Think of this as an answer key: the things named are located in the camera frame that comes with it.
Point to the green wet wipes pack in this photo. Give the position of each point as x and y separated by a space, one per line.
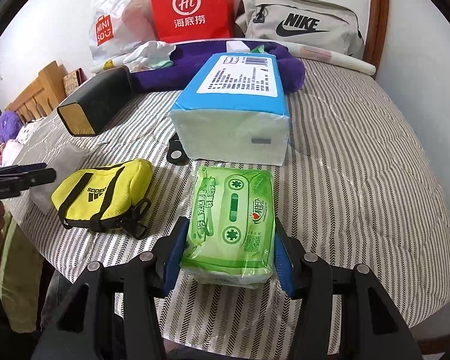
230 238

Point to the yellow Adidas pouch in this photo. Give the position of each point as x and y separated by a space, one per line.
105 198

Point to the dark green tin box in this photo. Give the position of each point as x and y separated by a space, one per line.
87 111

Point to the striped bed quilt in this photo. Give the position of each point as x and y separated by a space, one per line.
355 187

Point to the white sponge block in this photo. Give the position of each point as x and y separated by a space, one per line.
236 46

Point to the blue tissue pack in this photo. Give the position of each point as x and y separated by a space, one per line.
232 128

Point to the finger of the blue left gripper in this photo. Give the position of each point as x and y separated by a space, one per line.
22 177

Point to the brown patterned box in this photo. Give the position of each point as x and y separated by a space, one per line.
73 80

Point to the wooden headboard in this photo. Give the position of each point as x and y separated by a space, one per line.
42 95

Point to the white mesh cloth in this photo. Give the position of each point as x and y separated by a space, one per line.
67 161

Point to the grey Nike bag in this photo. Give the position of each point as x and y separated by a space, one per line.
312 23

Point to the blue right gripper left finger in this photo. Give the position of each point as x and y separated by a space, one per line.
171 251

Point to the green small packet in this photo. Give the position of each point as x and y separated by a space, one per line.
258 50

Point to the rolled white patterned paper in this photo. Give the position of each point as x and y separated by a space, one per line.
330 57

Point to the purple towel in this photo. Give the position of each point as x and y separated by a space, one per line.
208 68

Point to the brown wooden door frame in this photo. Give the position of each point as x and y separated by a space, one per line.
376 32

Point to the purple plush toy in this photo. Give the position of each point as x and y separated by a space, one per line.
10 126

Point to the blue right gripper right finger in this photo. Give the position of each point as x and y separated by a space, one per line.
283 259

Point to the white socks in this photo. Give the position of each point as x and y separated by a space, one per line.
152 55

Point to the white Miniso plastic bag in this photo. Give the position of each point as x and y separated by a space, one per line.
118 27

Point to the red Haidilao paper bag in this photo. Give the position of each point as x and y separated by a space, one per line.
187 20

